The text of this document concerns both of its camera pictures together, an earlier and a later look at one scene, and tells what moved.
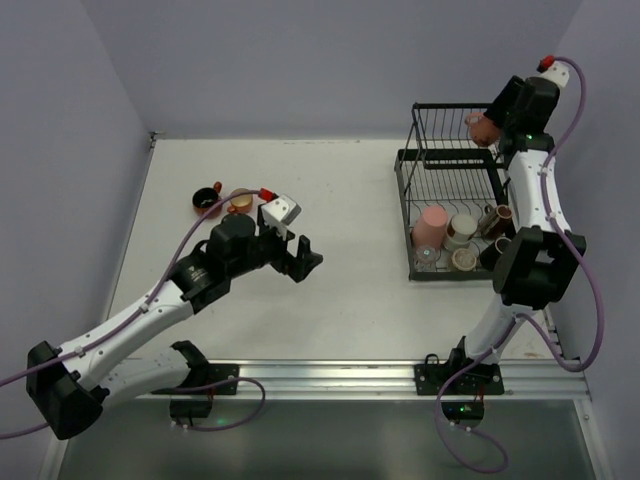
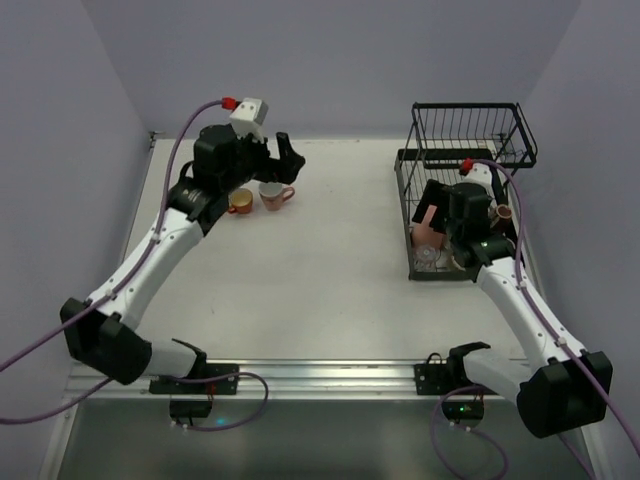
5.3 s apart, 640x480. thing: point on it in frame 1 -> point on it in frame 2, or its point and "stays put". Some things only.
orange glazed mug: x=240 y=204 stays put
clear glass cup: x=427 y=258 stays put
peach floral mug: x=484 y=131 -> x=272 y=195
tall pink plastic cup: x=430 y=227 stays put
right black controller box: x=463 y=409 stays put
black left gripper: x=285 y=253 -> x=270 y=163
